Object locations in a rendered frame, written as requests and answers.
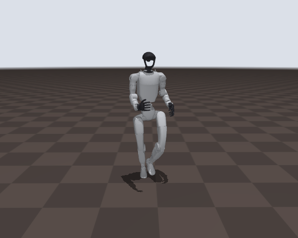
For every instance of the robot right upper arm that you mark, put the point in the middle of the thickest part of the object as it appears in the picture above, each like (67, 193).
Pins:
(132, 87)

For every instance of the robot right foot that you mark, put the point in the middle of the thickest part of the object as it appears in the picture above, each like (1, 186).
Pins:
(143, 173)

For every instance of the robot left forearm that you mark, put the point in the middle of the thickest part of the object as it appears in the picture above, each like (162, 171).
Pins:
(166, 99)

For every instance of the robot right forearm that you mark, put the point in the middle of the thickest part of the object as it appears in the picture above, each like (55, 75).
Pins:
(134, 102)

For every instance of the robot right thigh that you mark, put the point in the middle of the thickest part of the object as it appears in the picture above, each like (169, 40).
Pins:
(139, 132)

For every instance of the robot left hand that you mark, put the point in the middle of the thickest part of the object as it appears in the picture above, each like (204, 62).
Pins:
(171, 107)

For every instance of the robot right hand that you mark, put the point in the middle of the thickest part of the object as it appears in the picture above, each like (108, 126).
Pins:
(141, 106)

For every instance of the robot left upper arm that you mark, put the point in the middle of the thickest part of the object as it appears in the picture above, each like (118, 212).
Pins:
(162, 84)

